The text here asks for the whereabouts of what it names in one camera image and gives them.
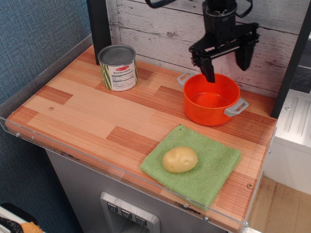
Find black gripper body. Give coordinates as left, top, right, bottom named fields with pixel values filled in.
left=189, top=4, right=259, bottom=66

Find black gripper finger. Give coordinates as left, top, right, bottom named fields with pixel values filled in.
left=235, top=43, right=255, bottom=71
left=200, top=57, right=215, bottom=83

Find orange toy pot grey handles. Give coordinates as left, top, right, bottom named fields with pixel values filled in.
left=177, top=72, right=249, bottom=126

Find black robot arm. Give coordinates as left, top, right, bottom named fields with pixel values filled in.
left=189, top=0, right=259, bottom=83

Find green microfibre towel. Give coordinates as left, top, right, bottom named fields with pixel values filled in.
left=140, top=125, right=241, bottom=210

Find toy tin can white label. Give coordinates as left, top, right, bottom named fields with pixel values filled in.
left=98, top=45, right=138, bottom=91

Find yellow toy potato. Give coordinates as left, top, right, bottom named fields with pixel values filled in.
left=162, top=147, right=198, bottom=173

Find white toy sink unit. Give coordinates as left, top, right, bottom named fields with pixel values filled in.
left=263, top=89, right=311, bottom=194

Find silver dispenser panel with buttons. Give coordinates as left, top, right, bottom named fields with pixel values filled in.
left=100, top=192, right=161, bottom=233

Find grey toy fridge cabinet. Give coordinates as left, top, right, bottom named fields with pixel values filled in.
left=47, top=150, right=226, bottom=233

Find clear acrylic table guard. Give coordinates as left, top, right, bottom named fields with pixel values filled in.
left=0, top=37, right=276, bottom=233

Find orange plush object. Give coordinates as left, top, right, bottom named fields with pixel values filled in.
left=21, top=222, right=43, bottom=233

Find black right frame post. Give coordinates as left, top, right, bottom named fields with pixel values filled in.
left=270, top=3, right=311, bottom=119

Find black frame post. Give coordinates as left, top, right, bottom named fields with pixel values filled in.
left=86, top=0, right=112, bottom=65
left=270, top=3, right=311, bottom=119

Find black left frame post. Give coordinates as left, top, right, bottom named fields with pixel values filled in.
left=86, top=0, right=112, bottom=65

